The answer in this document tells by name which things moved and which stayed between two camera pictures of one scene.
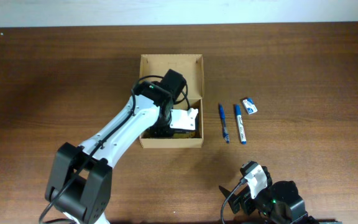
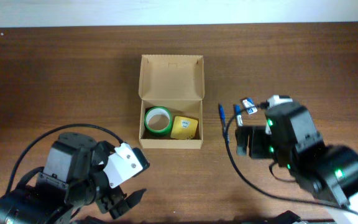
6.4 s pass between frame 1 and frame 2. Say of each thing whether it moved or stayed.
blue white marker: stayed
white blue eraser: stayed
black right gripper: moved
